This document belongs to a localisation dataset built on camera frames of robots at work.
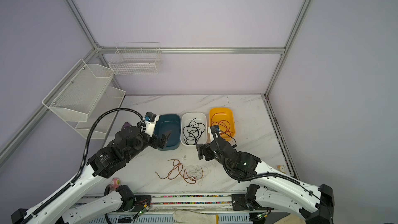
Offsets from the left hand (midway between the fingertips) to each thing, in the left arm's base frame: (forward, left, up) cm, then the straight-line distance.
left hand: (161, 128), depth 68 cm
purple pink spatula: (+21, +33, -29) cm, 49 cm away
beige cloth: (-31, -59, -26) cm, 72 cm away
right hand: (-4, -19, -7) cm, 20 cm away
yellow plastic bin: (+27, -34, -29) cm, 52 cm away
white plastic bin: (+25, -8, -25) cm, 36 cm away
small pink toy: (-17, +25, -26) cm, 40 cm away
